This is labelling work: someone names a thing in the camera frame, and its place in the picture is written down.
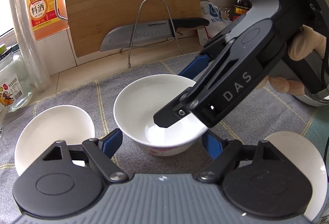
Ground plain white bowl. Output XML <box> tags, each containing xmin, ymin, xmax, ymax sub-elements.
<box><xmin>15</xmin><ymin>105</ymin><xmax>95</xmax><ymax>175</ymax></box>

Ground white bowl pink flowers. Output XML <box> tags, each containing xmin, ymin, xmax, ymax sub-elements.
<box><xmin>113</xmin><ymin>74</ymin><xmax>208</xmax><ymax>156</ymax></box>

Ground white bowl front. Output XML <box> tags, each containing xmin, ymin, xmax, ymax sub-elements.
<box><xmin>266</xmin><ymin>131</ymin><xmax>328</xmax><ymax>222</ymax></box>

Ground gloved right hand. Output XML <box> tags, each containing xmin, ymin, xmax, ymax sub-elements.
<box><xmin>268</xmin><ymin>25</ymin><xmax>327</xmax><ymax>96</ymax></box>

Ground dark vinegar bottle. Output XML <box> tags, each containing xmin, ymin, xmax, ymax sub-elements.
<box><xmin>233</xmin><ymin>0</ymin><xmax>252</xmax><ymax>20</ymax></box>

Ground blue white salt bag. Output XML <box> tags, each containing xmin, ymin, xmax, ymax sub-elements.
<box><xmin>197</xmin><ymin>0</ymin><xmax>231</xmax><ymax>46</ymax></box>

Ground grey checked cloth mat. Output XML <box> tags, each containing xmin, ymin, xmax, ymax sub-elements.
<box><xmin>1</xmin><ymin>53</ymin><xmax>326</xmax><ymax>223</ymax></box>

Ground steel santoku knife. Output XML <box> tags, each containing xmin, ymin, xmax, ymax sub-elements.
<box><xmin>100</xmin><ymin>17</ymin><xmax>209</xmax><ymax>52</ymax></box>

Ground teal floor mat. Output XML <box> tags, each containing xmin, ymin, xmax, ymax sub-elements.
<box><xmin>305</xmin><ymin>106</ymin><xmax>328</xmax><ymax>144</ymax></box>

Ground glass jar with label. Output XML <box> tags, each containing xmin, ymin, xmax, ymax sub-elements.
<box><xmin>1</xmin><ymin>44</ymin><xmax>32</xmax><ymax>112</ymax></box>

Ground stack of plastic cups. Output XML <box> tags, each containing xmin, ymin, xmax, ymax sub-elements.
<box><xmin>9</xmin><ymin>0</ymin><xmax>51</xmax><ymax>92</ymax></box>

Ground metal wire rack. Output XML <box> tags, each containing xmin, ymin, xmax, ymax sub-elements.
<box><xmin>128</xmin><ymin>0</ymin><xmax>185</xmax><ymax>69</ymax></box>

